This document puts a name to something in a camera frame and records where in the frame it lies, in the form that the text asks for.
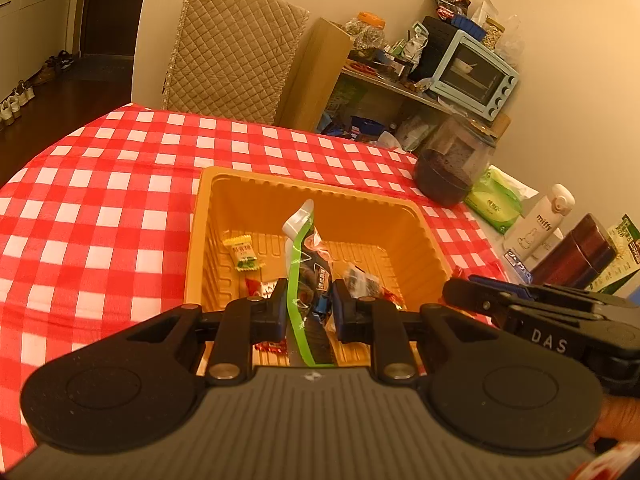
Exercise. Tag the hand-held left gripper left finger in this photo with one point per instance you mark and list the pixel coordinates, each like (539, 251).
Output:
(277, 310)

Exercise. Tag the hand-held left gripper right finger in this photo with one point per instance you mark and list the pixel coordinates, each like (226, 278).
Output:
(342, 315)

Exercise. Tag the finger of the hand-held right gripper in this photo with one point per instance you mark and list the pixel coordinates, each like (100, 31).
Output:
(500, 285)
(472, 296)

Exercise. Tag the white green snack packet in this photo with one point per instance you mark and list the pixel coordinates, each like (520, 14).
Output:
(300, 280)

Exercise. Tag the yellow plastic tray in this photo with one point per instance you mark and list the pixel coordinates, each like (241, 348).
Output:
(350, 225)

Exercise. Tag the person's right hand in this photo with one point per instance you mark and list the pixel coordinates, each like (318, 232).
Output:
(617, 422)

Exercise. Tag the blue toothpaste tube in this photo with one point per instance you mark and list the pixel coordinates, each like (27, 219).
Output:
(517, 261)

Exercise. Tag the silver candy wrapper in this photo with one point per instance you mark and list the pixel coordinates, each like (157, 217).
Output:
(362, 280)

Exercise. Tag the yellow green wrapped candy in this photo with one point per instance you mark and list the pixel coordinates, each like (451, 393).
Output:
(242, 254)

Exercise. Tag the brown metal thermos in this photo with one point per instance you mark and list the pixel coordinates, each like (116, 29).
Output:
(575, 252)

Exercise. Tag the white drink bottle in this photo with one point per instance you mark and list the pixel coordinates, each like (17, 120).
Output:
(540, 222)

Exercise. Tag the green white carton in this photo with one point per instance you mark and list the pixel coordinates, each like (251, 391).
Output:
(622, 255)

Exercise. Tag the green tissue pack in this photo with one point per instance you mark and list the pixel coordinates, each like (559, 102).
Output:
(495, 200)

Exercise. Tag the glass jar with dark contents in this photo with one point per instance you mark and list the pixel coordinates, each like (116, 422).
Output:
(450, 170)

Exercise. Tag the red checkered tablecloth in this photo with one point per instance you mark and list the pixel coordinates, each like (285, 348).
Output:
(100, 210)

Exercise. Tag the light blue toaster oven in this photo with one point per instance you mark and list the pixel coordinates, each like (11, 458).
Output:
(472, 75)

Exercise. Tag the wooden shelf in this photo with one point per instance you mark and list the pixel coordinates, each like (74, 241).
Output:
(380, 85)

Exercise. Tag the cardboard box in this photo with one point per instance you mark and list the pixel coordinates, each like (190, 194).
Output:
(315, 75)

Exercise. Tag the clear jar of nuts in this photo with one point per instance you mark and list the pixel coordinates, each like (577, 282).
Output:
(494, 34)

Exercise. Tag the blue box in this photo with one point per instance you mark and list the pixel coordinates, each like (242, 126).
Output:
(467, 26)

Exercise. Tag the beige quilted chair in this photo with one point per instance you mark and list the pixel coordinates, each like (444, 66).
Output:
(235, 50)

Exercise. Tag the plastic jar with orange lid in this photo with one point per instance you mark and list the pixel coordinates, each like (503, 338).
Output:
(367, 32)

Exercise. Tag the row of shoes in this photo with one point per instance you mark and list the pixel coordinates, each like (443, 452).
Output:
(30, 87)

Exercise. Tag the white cabinet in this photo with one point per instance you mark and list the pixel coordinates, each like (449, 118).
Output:
(35, 20)

